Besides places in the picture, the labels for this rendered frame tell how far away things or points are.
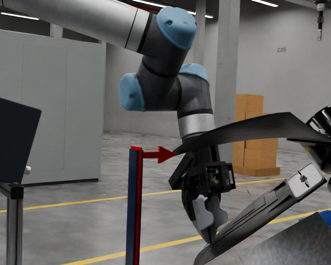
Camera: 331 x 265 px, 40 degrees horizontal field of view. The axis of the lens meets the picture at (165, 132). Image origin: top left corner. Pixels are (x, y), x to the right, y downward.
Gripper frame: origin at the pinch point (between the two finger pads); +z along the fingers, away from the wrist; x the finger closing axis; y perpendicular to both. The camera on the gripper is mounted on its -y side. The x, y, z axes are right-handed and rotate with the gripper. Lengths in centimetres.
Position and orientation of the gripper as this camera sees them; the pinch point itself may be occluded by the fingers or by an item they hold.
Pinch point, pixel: (206, 236)
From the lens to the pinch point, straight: 95.0
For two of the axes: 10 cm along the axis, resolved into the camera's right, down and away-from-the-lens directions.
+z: 1.3, 9.7, -1.9
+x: 8.4, 0.0, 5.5
